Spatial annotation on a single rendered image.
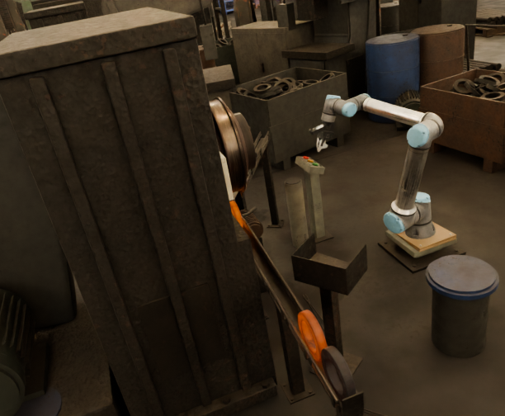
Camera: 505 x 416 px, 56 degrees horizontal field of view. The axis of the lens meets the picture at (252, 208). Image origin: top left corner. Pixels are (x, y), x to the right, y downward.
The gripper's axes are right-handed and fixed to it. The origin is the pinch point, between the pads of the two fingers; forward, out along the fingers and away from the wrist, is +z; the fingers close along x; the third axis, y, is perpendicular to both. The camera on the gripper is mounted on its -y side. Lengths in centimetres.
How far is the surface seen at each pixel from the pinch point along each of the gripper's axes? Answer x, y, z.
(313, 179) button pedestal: 1.9, 3.6, 21.6
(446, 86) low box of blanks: 95, 179, -47
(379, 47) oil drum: 182, 155, -69
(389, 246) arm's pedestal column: -38, 51, 53
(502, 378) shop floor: -155, 32, 60
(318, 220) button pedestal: 1, 15, 53
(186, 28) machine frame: -109, -124, -66
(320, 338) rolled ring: -158, -76, 24
